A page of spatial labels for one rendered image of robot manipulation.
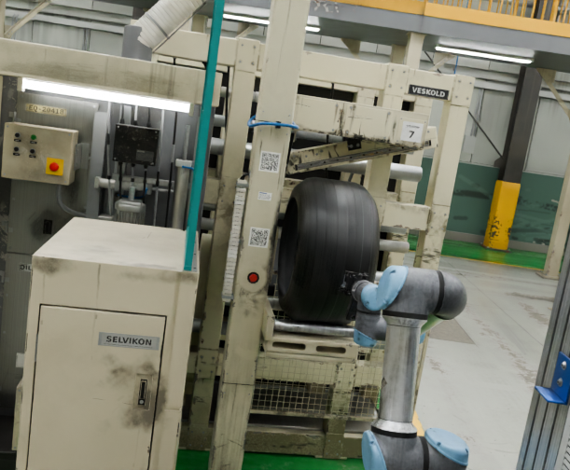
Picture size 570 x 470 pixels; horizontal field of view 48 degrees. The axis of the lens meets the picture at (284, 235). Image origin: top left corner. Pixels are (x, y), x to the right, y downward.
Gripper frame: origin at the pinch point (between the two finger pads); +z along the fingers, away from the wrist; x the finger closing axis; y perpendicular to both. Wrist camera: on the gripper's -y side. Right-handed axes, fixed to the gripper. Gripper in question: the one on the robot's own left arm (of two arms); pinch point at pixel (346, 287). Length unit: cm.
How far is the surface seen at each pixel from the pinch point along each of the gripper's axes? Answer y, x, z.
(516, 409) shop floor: -91, -175, 168
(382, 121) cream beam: 66, -17, 39
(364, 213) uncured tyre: 27.5, -4.5, 5.4
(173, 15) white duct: 95, 74, 38
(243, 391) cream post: -49, 29, 27
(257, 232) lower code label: 14.8, 32.3, 19.4
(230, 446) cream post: -73, 31, 30
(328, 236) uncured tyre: 17.6, 8.7, 0.6
